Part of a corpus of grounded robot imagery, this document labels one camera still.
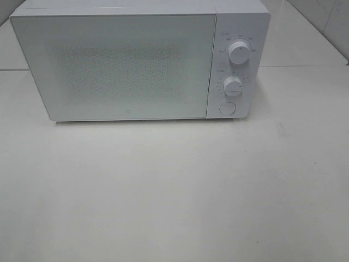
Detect white microwave oven body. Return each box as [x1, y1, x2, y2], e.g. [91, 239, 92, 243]
[10, 1, 271, 121]

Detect round white door button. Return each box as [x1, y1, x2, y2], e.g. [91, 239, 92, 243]
[219, 102, 236, 115]

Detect white microwave door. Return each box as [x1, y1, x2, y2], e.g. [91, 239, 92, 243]
[11, 14, 215, 121]

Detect upper white power knob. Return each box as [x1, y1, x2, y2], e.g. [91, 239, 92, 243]
[227, 40, 251, 64]

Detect white timer knob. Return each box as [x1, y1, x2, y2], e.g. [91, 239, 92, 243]
[223, 76, 244, 97]

